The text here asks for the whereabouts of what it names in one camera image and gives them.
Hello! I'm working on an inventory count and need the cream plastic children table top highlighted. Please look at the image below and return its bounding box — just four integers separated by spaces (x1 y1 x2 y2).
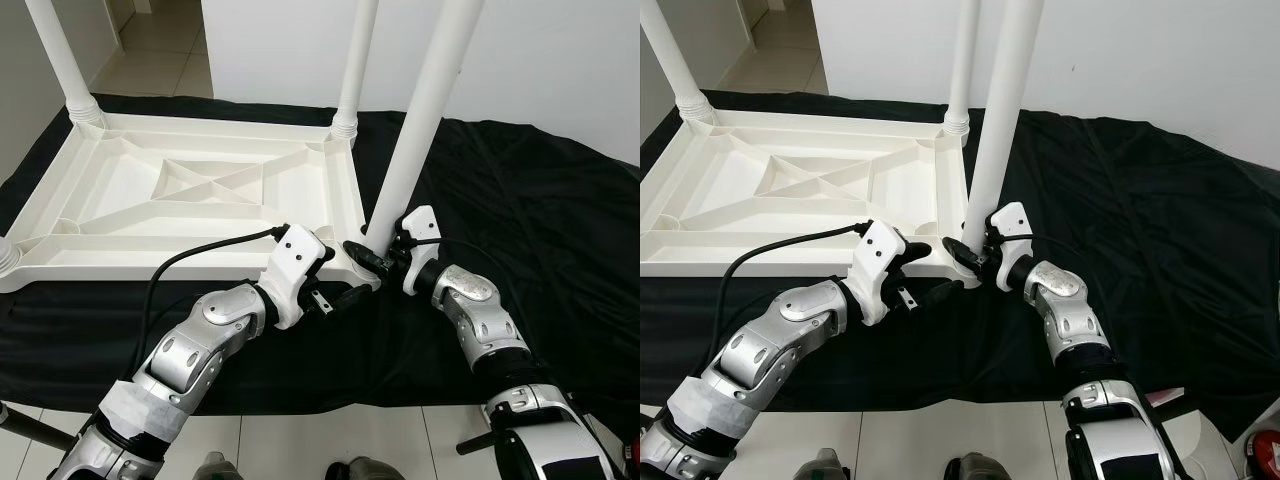
640 105 986 291
0 110 386 294

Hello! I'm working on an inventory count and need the black tablecloth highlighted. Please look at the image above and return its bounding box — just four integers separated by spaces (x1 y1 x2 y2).
0 95 641 441
640 90 1280 441

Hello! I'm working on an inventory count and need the grey robot right foot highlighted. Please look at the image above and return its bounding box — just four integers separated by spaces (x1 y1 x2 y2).
945 453 1011 480
325 457 406 480

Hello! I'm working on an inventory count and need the grey robot foot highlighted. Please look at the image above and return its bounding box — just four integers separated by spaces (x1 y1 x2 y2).
190 452 236 480
945 453 1011 480
800 448 851 480
325 457 406 480

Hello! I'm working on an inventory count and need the grey robot left foot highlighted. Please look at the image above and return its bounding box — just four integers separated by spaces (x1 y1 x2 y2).
190 452 236 480
800 448 851 480

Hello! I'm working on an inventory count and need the white standing fan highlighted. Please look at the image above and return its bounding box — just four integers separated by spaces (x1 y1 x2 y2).
1170 410 1226 461

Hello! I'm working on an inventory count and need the black rod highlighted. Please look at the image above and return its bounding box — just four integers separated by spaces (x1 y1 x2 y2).
0 402 76 453

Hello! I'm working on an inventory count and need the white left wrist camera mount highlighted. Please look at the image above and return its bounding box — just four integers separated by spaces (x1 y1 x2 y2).
845 220 906 326
258 225 336 331

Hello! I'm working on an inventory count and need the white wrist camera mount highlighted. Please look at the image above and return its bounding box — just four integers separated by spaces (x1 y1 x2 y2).
990 202 1033 293
398 205 443 296
258 225 336 331
845 220 906 326

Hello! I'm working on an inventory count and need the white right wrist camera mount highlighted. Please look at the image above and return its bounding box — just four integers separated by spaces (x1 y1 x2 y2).
398 205 443 296
990 202 1033 293

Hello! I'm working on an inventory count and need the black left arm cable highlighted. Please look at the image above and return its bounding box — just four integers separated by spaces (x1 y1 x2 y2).
720 220 873 351
140 225 291 381

